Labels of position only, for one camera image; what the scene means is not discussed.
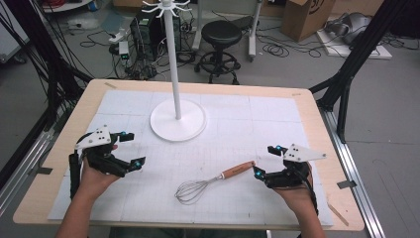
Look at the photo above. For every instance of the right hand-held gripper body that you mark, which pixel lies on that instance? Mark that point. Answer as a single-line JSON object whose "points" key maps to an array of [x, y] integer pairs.
{"points": [[290, 175]]}

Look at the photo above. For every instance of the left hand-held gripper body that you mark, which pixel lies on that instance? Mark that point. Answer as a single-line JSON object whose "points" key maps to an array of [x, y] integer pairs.
{"points": [[95, 139]]}

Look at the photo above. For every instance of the white rack stand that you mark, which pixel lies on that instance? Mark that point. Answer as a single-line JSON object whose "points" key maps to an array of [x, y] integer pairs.
{"points": [[178, 122]]}

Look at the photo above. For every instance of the person's right hand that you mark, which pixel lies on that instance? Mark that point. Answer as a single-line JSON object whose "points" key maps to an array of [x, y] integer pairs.
{"points": [[298, 198]]}

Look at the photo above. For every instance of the person's left hand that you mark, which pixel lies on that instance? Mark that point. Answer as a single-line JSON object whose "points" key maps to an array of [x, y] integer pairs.
{"points": [[94, 181]]}

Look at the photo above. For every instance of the white grid mat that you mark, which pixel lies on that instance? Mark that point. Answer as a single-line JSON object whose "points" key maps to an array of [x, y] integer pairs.
{"points": [[214, 185]]}

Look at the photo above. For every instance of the tan tape strip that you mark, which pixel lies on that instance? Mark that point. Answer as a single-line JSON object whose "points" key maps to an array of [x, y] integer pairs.
{"points": [[110, 85]]}

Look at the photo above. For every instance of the black tape strip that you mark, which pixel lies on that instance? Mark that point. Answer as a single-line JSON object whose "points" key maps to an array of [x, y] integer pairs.
{"points": [[346, 184], [44, 171]]}

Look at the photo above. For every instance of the thin wooden stick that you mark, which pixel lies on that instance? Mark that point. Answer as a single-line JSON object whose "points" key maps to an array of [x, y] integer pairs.
{"points": [[337, 214]]}

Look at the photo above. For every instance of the person's dark trousers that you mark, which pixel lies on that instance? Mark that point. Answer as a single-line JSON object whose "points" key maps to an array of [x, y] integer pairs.
{"points": [[185, 233]]}

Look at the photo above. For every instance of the white adapter with green light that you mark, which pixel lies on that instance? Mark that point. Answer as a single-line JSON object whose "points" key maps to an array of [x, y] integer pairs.
{"points": [[124, 49]]}

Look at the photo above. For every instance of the white power strip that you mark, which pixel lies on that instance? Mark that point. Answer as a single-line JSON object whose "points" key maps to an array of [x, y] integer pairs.
{"points": [[118, 35]]}

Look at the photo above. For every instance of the black computer tower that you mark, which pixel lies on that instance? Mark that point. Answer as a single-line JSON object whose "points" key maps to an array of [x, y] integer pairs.
{"points": [[148, 33]]}

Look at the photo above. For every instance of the white stand leg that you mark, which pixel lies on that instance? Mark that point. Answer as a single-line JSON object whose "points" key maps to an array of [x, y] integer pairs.
{"points": [[253, 33], [197, 26]]}

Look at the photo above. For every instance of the black round stool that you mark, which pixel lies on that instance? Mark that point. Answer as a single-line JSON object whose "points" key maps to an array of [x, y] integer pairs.
{"points": [[220, 36]]}

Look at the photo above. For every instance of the white flat board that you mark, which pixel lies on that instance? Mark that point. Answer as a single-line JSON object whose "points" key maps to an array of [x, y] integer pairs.
{"points": [[360, 51]]}

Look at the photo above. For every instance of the cardboard box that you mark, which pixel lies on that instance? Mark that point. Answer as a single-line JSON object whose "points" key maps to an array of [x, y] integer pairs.
{"points": [[305, 18]]}

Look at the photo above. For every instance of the round white table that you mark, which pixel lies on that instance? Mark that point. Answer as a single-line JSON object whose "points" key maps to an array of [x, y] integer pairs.
{"points": [[66, 6]]}

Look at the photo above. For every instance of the white cabinet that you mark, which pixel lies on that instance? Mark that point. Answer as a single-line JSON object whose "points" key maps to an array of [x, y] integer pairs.
{"points": [[11, 29]]}

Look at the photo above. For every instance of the grey headset device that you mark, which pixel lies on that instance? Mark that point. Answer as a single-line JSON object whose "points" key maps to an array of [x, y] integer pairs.
{"points": [[350, 28]]}

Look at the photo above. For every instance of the aluminium rail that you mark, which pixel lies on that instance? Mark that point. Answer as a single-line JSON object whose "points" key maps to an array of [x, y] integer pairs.
{"points": [[356, 178], [23, 175]]}

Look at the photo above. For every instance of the black metal frame strut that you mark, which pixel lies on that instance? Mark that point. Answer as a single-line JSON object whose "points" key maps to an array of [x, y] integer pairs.
{"points": [[46, 56], [356, 53]]}

